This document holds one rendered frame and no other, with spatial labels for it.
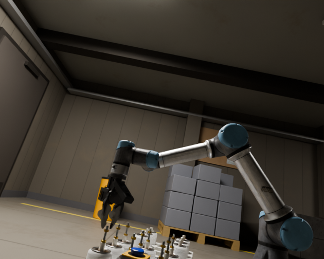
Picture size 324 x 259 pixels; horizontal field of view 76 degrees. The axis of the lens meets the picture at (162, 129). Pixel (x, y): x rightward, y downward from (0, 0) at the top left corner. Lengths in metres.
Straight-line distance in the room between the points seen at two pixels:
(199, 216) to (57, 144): 3.20
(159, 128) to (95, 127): 1.39
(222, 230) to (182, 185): 0.89
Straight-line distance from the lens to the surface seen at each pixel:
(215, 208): 3.53
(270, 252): 1.10
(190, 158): 1.05
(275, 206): 0.96
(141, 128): 4.62
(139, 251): 0.71
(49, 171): 4.88
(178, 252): 1.38
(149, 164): 0.91
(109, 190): 0.93
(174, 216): 3.37
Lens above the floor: 0.48
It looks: 18 degrees up
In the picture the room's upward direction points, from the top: 12 degrees clockwise
